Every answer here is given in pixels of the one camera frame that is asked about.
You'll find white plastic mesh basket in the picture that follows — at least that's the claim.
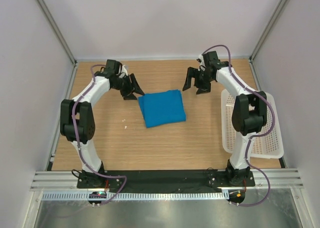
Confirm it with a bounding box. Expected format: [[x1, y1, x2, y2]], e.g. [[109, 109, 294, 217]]
[[220, 89, 285, 160]]

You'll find right rear aluminium post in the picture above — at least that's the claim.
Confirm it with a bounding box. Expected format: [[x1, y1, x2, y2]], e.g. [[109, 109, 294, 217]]
[[249, 0, 290, 64]]

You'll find aluminium post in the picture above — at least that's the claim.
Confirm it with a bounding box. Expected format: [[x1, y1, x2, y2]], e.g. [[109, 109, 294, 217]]
[[29, 0, 78, 66], [249, 0, 290, 64]]

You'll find aluminium front frame rail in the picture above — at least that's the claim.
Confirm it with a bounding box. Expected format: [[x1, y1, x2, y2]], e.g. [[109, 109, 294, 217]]
[[30, 168, 303, 194]]

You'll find blue t shirt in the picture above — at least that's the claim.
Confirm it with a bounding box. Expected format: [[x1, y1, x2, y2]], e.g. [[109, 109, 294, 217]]
[[138, 89, 187, 128]]

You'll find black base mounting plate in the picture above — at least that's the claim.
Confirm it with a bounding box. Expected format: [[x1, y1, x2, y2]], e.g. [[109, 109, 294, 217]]
[[71, 167, 256, 190]]

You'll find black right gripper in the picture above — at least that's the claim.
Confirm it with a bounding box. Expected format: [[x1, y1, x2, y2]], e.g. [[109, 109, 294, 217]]
[[182, 67, 213, 95]]

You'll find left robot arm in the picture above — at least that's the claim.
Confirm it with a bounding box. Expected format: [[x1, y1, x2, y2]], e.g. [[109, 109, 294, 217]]
[[60, 59, 145, 188]]

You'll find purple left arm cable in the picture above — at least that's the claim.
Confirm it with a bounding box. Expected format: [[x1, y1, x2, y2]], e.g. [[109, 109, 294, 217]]
[[71, 64, 128, 219]]

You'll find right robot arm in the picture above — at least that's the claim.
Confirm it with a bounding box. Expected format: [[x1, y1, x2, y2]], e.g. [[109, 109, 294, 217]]
[[182, 51, 267, 186]]

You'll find white slotted cable duct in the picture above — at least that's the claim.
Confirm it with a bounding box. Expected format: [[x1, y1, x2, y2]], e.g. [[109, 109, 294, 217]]
[[41, 190, 229, 202]]

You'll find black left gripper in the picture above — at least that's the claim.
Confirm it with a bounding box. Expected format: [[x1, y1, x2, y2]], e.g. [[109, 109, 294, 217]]
[[112, 73, 144, 101]]

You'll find left rear aluminium post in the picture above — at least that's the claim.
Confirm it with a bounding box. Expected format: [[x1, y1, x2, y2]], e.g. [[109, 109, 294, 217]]
[[29, 0, 78, 66]]

